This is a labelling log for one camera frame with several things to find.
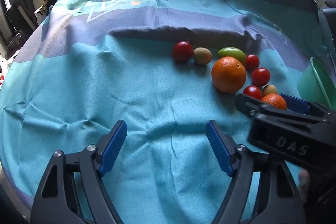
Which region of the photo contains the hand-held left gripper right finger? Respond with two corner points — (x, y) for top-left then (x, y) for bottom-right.
(206, 120), (307, 224)

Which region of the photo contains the teal and grey printed blanket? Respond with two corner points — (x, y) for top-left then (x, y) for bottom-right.
(0, 0), (330, 224)

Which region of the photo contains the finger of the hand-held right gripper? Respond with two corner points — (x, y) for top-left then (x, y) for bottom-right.
(280, 93), (336, 117)
(235, 93), (265, 117)

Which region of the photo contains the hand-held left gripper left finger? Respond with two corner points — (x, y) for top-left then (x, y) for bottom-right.
(30, 120), (128, 224)

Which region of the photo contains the small orange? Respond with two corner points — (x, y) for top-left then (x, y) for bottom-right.
(262, 93), (287, 110)

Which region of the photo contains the person's right hand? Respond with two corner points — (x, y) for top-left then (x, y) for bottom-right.
(298, 169), (312, 205)

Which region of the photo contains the red cherry tomato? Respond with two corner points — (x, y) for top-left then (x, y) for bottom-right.
(245, 54), (260, 71)
(243, 85), (262, 101)
(252, 68), (271, 87)

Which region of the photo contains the red tomato with stem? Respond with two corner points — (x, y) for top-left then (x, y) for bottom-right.
(172, 39), (194, 63)

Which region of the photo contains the green oval fruit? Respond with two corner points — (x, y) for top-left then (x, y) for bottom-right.
(218, 47), (246, 65)

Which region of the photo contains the small brown kiwi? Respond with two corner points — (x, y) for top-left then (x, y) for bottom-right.
(262, 84), (278, 97)

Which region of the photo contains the large orange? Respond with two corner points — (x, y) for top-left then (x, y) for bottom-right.
(211, 56), (247, 93)

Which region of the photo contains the green plastic bowl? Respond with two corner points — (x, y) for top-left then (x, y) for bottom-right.
(297, 57), (333, 109)

